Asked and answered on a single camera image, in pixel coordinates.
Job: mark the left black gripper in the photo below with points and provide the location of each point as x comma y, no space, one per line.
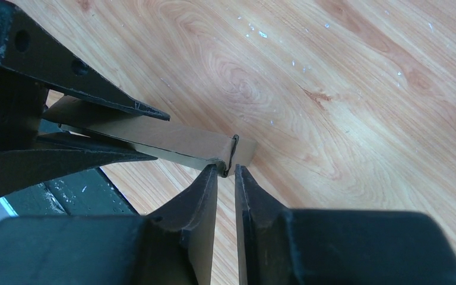
32,61

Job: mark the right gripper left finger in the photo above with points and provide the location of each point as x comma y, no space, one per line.
171,245

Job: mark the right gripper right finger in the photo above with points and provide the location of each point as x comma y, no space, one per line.
281,245

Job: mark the cardboard box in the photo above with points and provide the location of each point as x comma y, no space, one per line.
171,141

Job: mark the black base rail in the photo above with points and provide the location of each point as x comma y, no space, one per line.
85,193

